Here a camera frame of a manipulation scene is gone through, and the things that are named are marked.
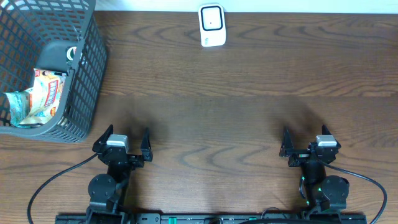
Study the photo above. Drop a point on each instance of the cream wet wipes pack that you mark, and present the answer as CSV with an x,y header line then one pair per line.
x,y
44,97

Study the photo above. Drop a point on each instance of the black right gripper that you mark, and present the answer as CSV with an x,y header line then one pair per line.
x,y
286,149

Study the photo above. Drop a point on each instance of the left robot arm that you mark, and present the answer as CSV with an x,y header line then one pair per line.
x,y
107,191

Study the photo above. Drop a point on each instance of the dark grey plastic mesh basket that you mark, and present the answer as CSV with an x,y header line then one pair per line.
x,y
35,34

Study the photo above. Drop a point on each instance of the teal wipes pack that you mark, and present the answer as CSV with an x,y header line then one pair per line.
x,y
19,102

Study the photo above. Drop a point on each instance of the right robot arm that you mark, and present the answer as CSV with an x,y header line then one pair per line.
x,y
325,194

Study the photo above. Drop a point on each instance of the dark green round-logo box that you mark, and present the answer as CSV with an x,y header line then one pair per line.
x,y
70,53

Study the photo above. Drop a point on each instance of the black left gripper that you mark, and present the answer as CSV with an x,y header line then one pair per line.
x,y
123,158

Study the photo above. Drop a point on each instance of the white barcode scanner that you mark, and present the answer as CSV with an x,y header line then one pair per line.
x,y
212,25

